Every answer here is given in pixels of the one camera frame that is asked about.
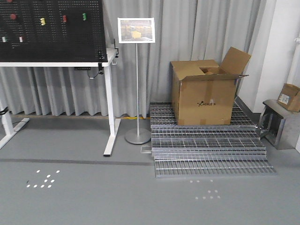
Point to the large open cardboard box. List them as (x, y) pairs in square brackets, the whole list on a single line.
[(203, 91)]

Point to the sign stand with picture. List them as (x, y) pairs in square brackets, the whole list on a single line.
[(137, 31)]

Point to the grey curtain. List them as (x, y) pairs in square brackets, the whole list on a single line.
[(185, 30)]

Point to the stacked steel floor gratings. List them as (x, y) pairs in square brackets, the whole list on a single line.
[(195, 150)]

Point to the stainless steel stool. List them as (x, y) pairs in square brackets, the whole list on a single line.
[(279, 126)]

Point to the small cardboard box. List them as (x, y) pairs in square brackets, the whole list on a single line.
[(289, 97)]

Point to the black pegboard panel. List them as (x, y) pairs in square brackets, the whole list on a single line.
[(52, 31)]

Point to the white frame table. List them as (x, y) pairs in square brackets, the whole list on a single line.
[(114, 123)]

